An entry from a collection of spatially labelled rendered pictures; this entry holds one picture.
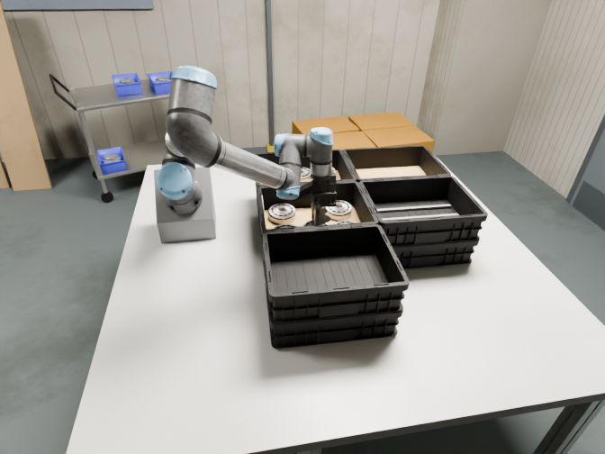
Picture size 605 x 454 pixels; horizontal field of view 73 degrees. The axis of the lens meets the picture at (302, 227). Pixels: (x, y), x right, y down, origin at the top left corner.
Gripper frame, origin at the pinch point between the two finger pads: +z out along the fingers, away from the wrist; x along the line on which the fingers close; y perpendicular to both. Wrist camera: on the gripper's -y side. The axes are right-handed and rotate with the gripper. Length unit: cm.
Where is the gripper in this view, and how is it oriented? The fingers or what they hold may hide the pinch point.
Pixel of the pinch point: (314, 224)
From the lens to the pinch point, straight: 151.9
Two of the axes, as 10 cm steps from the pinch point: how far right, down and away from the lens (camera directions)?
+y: 9.9, -0.7, 1.2
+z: 0.0, 8.8, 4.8
